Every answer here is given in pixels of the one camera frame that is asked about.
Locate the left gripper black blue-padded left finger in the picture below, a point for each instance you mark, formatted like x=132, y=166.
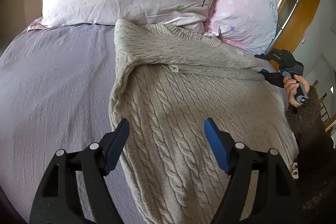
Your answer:
x=57, y=198

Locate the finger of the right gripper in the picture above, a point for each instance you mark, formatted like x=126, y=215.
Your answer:
x=269, y=57

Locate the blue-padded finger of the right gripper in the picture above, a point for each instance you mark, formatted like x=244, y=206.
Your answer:
x=274, y=78

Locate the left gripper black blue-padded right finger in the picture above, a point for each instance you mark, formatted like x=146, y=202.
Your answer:
x=276, y=199

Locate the beige cable-knit sweater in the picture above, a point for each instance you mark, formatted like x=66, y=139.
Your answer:
x=169, y=80

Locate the brown fuzzy sleeve forearm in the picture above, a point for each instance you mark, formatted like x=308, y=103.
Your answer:
x=316, y=154

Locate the person's right hand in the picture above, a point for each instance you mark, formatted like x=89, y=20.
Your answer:
x=291, y=86

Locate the pink floral pillow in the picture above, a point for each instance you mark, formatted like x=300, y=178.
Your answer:
x=246, y=24

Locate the wooden chair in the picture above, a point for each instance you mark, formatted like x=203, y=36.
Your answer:
x=327, y=119

